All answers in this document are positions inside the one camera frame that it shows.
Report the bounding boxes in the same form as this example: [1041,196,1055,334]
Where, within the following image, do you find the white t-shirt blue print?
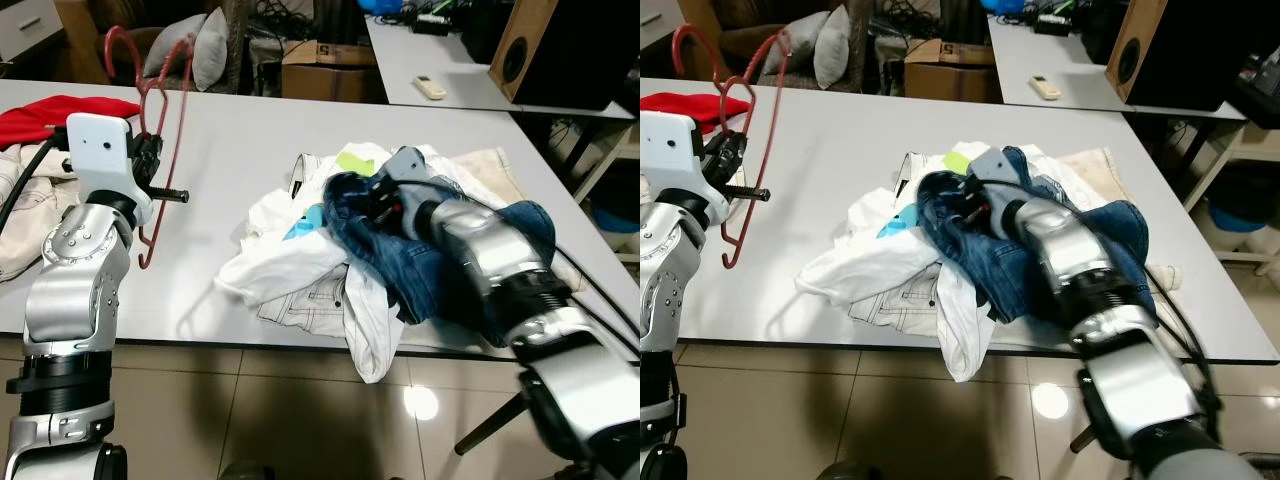
[215,195,406,386]
[795,200,1001,386]

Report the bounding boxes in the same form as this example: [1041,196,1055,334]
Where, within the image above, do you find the blue denim jeans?
[322,172,558,349]
[915,147,1161,326]

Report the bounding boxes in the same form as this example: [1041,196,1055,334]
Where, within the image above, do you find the red cloth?
[640,92,726,136]
[0,95,141,151]

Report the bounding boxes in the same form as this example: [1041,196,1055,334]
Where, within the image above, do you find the blue plastic tub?
[1205,195,1280,256]
[590,200,641,236]

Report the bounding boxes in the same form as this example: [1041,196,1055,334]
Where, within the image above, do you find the wooden loudspeaker black side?
[488,0,641,111]
[1105,0,1280,113]

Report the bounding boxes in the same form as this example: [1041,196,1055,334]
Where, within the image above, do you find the white drawer unit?
[640,0,691,51]
[0,0,66,61]

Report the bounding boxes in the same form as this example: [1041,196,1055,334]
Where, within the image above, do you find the grey cushion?
[813,5,851,91]
[143,12,206,79]
[765,12,831,76]
[192,8,229,93]

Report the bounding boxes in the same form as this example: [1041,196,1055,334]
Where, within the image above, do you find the printed brown cardboard box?
[905,38,1001,103]
[282,38,386,101]

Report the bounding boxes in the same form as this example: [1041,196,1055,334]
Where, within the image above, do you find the red wire clothes hanger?
[670,25,791,271]
[103,25,196,271]

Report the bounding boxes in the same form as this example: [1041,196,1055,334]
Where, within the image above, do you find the brown wooden armchair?
[55,0,251,91]
[680,0,871,86]

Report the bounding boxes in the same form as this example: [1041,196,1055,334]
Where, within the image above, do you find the dark robot foot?
[815,460,881,480]
[218,458,276,480]

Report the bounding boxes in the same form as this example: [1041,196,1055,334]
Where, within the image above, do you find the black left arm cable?
[0,128,71,236]

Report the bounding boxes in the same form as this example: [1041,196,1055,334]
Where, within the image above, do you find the white trousers dark stitching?
[845,140,1061,336]
[255,140,481,336]

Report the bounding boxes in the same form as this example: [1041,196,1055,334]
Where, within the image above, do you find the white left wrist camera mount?
[640,110,713,226]
[65,113,156,226]

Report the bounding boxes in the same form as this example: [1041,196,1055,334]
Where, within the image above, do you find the beige crumpled garment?
[0,140,81,281]

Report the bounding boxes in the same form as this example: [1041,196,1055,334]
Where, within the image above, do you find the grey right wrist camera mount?
[965,148,1016,196]
[385,147,446,201]

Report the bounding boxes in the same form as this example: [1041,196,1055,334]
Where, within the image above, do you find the small beige desk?
[575,120,641,261]
[1185,100,1280,266]

